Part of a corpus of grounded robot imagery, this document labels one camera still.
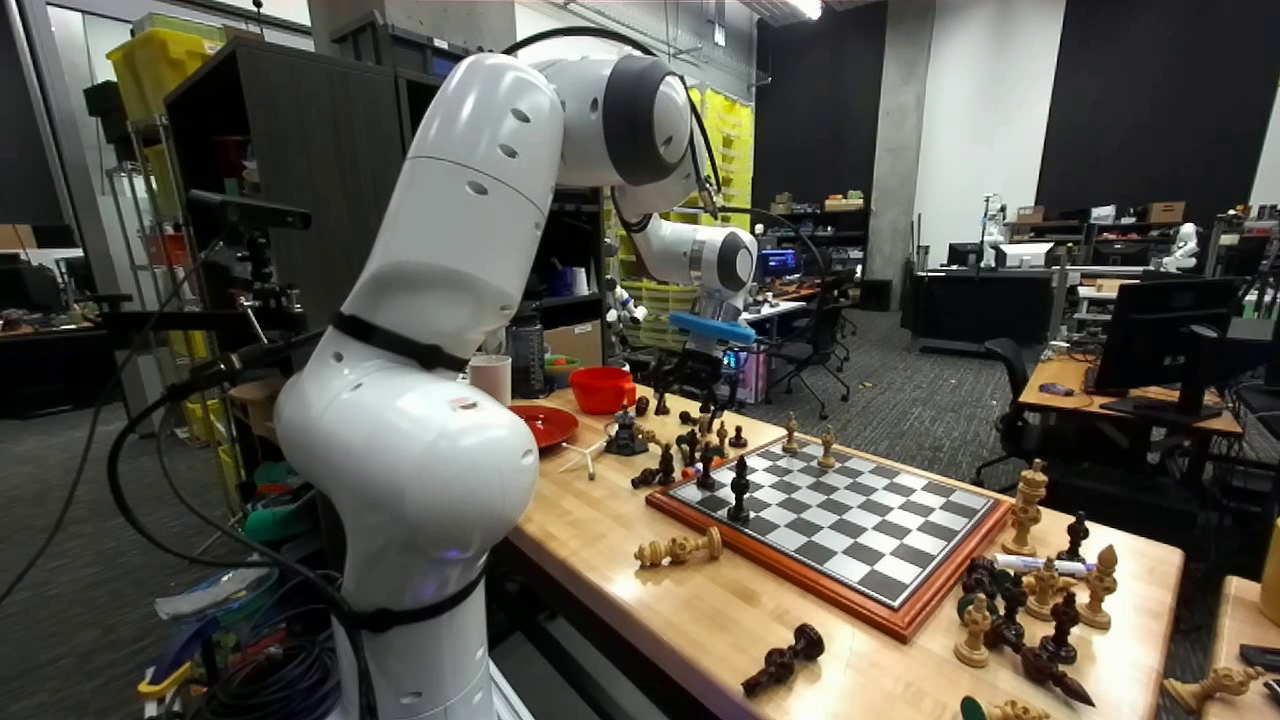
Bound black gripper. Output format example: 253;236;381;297
638;348;724;401

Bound black chess piece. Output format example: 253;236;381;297
730;457;753;526

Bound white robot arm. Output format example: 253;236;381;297
277;51;755;720

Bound light lying chess piece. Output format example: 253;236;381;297
632;526;724;570

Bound wooden chess board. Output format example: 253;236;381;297
647;440;1012;641

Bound dark knight chess piece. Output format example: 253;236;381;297
746;622;826;694

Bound light king chess piece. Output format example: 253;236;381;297
1006;459;1050;554

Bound red plastic cup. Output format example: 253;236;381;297
569;367;638;414

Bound red plate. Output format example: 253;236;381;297
517;403;581;451

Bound black office chair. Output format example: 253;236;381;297
974;336;1039;483

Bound black computer monitor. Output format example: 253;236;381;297
1090;276;1238;395

